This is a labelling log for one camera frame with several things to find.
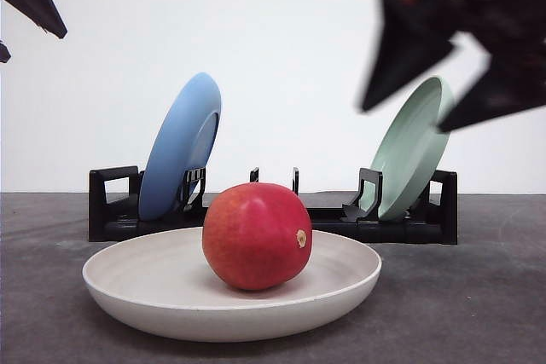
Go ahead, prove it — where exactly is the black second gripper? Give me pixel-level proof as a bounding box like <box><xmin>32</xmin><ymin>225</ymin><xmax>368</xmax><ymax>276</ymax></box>
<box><xmin>362</xmin><ymin>0</ymin><xmax>546</xmax><ymax>132</ymax></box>

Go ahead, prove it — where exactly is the red pomegranate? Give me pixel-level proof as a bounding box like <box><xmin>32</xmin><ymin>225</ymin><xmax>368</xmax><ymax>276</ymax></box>
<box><xmin>202</xmin><ymin>182</ymin><xmax>312</xmax><ymax>291</ymax></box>

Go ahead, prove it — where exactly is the white plate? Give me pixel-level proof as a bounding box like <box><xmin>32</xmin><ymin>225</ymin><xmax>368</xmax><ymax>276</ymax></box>
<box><xmin>83</xmin><ymin>228</ymin><xmax>382</xmax><ymax>342</ymax></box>

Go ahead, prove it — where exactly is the green plate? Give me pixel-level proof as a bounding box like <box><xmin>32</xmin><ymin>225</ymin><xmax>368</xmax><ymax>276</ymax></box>
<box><xmin>371</xmin><ymin>77</ymin><xmax>453</xmax><ymax>221</ymax></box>

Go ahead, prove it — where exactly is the black plate rack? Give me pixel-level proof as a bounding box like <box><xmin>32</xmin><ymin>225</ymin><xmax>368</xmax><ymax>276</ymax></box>
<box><xmin>89</xmin><ymin>166</ymin><xmax>458</xmax><ymax>244</ymax></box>

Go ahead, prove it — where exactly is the blue plate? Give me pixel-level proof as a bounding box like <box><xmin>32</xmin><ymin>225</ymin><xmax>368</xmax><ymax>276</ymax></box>
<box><xmin>138</xmin><ymin>72</ymin><xmax>222</xmax><ymax>220</ymax></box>

